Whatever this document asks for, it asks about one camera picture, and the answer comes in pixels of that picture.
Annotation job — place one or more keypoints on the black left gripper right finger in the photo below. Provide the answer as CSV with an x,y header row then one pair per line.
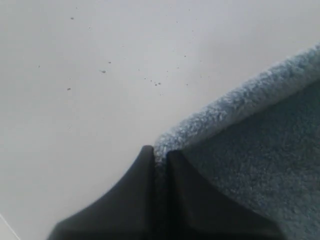
x,y
196,210

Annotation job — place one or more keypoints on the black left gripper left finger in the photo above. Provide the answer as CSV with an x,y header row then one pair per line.
x,y
125,212

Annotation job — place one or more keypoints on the light blue fluffy towel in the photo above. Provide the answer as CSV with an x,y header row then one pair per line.
x,y
259,144

